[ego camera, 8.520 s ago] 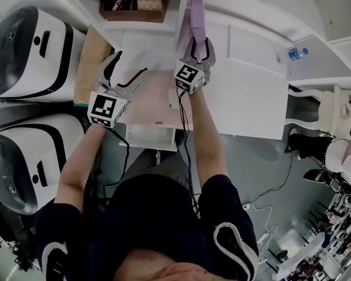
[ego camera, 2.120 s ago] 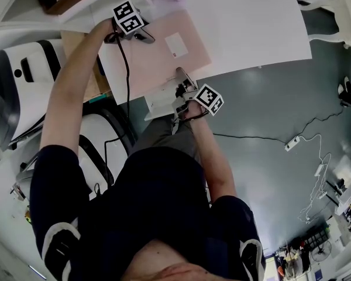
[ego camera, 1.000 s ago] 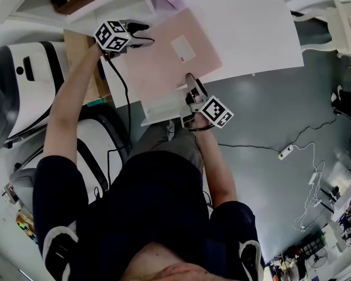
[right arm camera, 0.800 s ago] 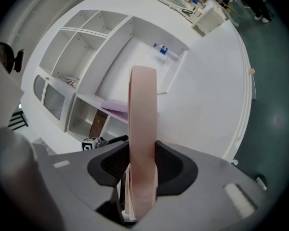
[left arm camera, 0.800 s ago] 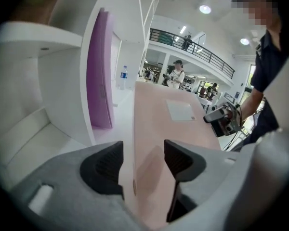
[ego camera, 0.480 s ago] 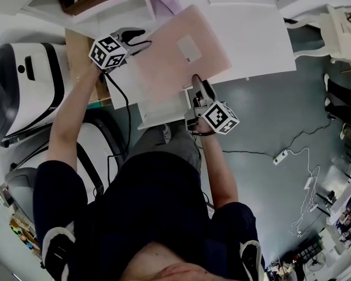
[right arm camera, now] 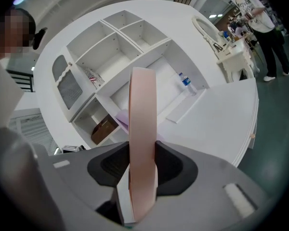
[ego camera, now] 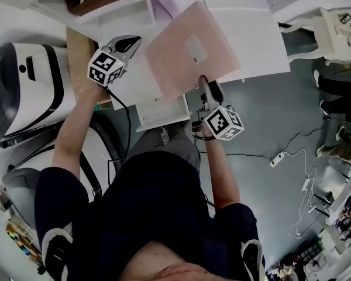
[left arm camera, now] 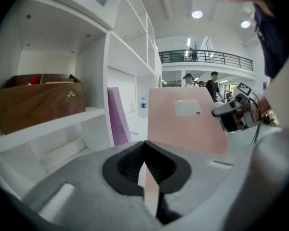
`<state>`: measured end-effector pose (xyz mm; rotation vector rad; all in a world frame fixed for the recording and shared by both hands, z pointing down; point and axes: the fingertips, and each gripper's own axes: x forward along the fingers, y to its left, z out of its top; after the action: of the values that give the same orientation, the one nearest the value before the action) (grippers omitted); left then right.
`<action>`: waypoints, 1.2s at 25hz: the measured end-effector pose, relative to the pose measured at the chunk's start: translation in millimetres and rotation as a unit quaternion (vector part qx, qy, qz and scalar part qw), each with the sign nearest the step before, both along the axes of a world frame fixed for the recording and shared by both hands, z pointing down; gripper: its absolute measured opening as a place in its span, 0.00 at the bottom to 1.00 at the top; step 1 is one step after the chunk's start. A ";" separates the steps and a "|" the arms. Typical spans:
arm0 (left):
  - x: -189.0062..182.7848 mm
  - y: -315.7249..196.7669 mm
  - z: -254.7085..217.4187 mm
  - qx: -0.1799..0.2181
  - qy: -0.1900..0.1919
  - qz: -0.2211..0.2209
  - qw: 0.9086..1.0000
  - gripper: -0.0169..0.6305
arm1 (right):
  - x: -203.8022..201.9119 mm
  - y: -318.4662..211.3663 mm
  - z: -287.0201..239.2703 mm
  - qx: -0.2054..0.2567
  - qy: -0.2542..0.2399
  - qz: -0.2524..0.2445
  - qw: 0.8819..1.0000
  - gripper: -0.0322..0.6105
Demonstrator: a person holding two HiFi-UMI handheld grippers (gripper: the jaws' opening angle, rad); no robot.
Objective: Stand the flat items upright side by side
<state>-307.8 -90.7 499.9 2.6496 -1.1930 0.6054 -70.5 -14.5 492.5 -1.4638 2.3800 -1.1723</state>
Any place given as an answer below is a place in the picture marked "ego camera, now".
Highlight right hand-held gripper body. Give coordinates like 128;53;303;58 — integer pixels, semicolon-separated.
191;100;245;142

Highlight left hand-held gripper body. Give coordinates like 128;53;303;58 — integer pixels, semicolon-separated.
87;46;129;87

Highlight pink folder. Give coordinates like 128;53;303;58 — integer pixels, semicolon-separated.
143;0;242;105

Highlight person's left forearm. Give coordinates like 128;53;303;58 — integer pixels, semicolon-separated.
51;83;106;172

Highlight person's right forearm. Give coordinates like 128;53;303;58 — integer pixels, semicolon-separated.
204;139;242;210

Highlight brown cardboard box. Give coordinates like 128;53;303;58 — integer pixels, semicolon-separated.
66;26;112;105

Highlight white desk drawer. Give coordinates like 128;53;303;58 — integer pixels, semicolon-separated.
136;94;192;133

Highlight white desk with shelves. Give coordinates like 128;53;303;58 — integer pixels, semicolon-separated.
26;0;292;133

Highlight person's grey trousers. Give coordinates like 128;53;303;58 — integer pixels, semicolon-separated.
125;124;201;172

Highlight white power strip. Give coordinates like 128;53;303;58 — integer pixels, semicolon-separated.
269;151;286;168

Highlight white black robot machine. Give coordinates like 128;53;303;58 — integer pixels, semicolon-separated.
1;121;126;231
0;42;70;149

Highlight person's dark shirt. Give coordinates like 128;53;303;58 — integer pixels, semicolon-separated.
35;150;266;281

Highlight white dressing table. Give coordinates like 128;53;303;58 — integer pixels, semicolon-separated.
277;6;351;70

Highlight white work table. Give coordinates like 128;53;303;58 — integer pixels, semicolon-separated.
326;171;351;225

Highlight person's face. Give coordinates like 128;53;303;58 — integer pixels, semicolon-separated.
125;240;232;281

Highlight black plastic crate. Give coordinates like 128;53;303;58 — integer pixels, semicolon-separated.
292;241;322;260

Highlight black floor fan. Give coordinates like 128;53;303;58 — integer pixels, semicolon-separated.
307;255;327;273

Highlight black floor cable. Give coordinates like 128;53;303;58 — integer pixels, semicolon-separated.
225;124;328;159

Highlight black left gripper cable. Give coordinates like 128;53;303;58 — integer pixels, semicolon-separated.
105;85;132;187

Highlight white charger cable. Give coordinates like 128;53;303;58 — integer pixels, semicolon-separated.
283;148;318;239

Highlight white black shoulder strap pad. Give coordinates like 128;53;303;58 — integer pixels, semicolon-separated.
241;238;266;281
42;227;74;281

